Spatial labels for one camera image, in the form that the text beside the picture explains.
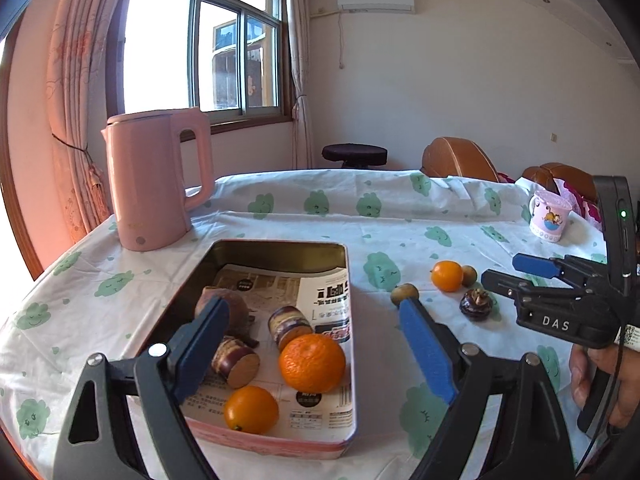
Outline pink rectangular tin box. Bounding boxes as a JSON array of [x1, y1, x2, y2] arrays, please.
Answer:
[[144, 240, 357, 460]]

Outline pink cartoon mug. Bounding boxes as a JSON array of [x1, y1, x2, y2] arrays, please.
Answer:
[[528, 188, 573, 243]]

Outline beige curtain right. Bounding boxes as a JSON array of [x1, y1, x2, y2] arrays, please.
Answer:
[[285, 0, 314, 169]]

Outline person right hand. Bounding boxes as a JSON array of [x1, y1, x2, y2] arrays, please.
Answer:
[[570, 344, 640, 429]]

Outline window with frame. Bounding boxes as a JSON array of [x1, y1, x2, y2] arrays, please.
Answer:
[[106, 0, 292, 130]]

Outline smooth orange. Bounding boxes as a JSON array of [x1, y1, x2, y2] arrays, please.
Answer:
[[224, 386, 280, 434], [431, 260, 464, 292]]

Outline brown leather sofa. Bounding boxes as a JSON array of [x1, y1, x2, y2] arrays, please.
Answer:
[[522, 162, 597, 203]]

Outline brown longan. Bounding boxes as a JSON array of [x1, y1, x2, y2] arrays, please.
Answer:
[[390, 283, 420, 307], [462, 266, 477, 288]]

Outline pink electric kettle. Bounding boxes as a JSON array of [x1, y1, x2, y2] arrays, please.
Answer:
[[102, 107, 215, 252]]

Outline large textured orange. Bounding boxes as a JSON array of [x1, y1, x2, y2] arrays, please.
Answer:
[[279, 334, 346, 394]]

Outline red white floral cushion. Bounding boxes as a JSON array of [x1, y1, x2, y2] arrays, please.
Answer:
[[554, 178, 602, 231]]

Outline printed paper sheet in tin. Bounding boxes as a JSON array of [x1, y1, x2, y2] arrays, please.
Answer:
[[182, 264, 357, 454]]

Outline brown leather armchair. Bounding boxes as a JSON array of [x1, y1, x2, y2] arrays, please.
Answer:
[[421, 136, 499, 182]]

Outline black round stool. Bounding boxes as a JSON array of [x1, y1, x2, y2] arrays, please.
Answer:
[[321, 143, 388, 169]]

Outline pink curtain left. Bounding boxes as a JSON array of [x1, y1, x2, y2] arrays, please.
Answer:
[[46, 0, 118, 243]]

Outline dark mangosteen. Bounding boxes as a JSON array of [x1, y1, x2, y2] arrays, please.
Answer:
[[459, 287, 495, 321]]

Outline brown taro root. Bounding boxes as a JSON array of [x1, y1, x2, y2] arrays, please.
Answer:
[[193, 286, 260, 349]]

